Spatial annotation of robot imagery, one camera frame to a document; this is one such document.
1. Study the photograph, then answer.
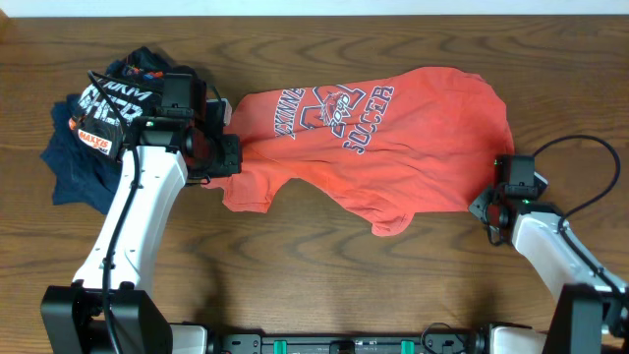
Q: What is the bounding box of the red printed t-shirt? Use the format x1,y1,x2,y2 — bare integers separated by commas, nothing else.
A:
210,67,514,236

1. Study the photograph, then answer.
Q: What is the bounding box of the black printed jersey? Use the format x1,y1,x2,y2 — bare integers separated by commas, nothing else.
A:
70,46,198,160

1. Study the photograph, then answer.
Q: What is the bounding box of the navy blue t-shirt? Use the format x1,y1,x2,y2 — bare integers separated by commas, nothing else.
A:
40,94,121,214

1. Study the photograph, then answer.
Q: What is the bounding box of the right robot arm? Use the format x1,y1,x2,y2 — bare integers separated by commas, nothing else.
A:
469,154,628,353

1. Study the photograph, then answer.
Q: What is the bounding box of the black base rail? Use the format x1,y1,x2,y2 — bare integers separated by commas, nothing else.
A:
166,322,492,354

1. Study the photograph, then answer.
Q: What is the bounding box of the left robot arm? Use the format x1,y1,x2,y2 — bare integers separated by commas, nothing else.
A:
40,72,242,353

